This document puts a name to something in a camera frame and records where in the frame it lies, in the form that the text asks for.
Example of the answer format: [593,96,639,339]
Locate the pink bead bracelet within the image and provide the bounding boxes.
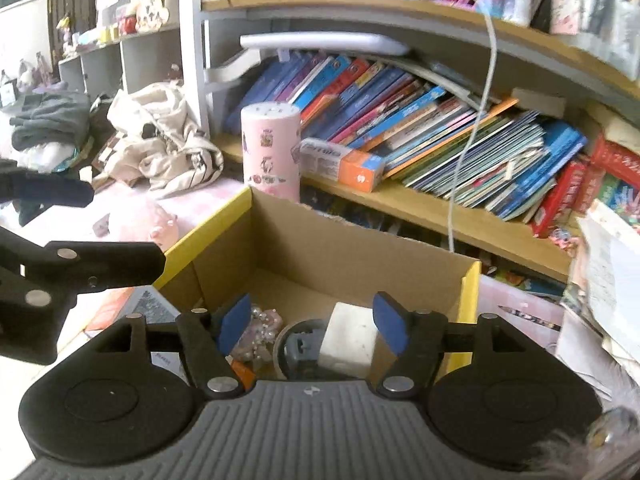
[230,306,286,363]

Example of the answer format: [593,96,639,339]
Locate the white tape roll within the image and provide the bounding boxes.
[271,317,371,382]

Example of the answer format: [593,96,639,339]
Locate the white eraser block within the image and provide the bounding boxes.
[318,302,378,378]

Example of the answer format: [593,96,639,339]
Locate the orange white toothpaste box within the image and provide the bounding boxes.
[84,286,180,338]

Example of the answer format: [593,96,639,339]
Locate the grey toy car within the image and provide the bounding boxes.
[284,328,324,368]

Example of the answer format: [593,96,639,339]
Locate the yellow cardboard box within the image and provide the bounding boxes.
[154,186,480,324]

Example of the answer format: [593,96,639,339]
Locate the pink plush pig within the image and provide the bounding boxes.
[92,203,180,252]

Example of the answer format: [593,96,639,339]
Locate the wooden chess board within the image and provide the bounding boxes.
[79,131,126,182]

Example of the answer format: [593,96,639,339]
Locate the grey folded clothes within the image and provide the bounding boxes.
[10,92,91,151]

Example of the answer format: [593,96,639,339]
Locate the orange box on shelf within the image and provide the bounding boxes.
[299,138,384,193]

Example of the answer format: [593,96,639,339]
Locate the beige cloth bag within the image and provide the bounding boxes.
[92,81,224,197]

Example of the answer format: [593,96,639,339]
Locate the stack of papers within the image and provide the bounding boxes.
[555,200,639,396]

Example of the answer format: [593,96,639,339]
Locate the pink sticker cylinder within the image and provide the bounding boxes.
[241,102,302,202]

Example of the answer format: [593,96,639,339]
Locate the wooden bookshelf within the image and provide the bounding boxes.
[179,0,639,278]

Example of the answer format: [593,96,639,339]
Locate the white charging cable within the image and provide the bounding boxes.
[429,0,499,254]

